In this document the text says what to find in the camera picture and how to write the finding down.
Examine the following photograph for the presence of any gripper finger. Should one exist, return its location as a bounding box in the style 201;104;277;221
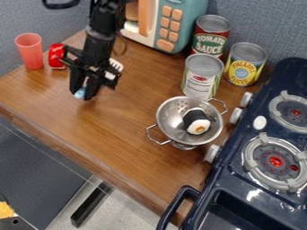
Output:
68;66;88;95
81;71;103;102

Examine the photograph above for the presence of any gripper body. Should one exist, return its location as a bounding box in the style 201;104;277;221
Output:
59;44;125;91

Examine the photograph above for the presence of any red toy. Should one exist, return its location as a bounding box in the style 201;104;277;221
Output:
47;42;67;70

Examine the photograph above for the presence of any pink cup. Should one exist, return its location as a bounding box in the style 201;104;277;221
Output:
13;32;45;71

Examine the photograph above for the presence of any silver strainer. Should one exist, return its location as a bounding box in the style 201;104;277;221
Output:
145;95;231;152

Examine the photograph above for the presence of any toy microwave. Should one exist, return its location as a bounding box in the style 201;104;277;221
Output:
118;0;210;55

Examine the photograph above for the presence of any white label can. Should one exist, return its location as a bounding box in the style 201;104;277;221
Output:
180;53;226;102

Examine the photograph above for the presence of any toy sushi roll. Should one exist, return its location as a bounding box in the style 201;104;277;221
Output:
180;108;213;136

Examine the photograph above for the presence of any red tomato sauce can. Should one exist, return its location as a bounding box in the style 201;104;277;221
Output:
189;13;233;62

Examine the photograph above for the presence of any yellow label can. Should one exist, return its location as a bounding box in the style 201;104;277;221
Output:
223;41;269;88

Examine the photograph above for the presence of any toy stove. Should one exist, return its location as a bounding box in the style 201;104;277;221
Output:
154;57;307;230

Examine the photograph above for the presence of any black cable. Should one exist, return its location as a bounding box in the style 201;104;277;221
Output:
40;0;82;10

